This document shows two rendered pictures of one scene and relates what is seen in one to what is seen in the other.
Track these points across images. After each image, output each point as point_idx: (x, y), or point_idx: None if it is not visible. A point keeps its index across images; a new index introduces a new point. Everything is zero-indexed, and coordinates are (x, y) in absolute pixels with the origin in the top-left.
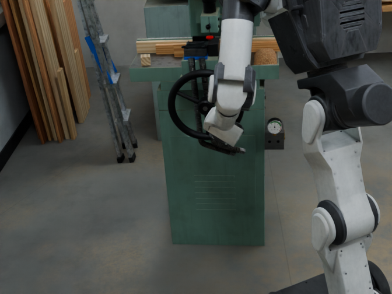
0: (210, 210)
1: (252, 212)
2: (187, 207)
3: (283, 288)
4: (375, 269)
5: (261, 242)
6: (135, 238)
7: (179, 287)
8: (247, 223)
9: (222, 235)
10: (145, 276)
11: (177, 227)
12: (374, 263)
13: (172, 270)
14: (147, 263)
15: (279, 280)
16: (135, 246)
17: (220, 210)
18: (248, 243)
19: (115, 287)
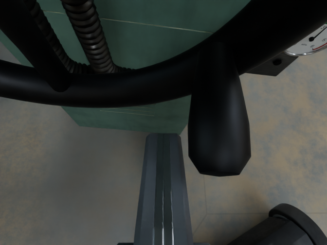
0: (118, 113)
1: (175, 118)
2: (86, 108)
3: (196, 202)
4: (324, 244)
5: (177, 133)
6: (34, 113)
7: (82, 199)
8: (166, 124)
9: (135, 127)
10: (42, 180)
11: (79, 118)
12: (323, 234)
13: (75, 170)
14: (47, 156)
15: (192, 190)
16: (33, 127)
17: (133, 114)
18: (163, 132)
19: (3, 197)
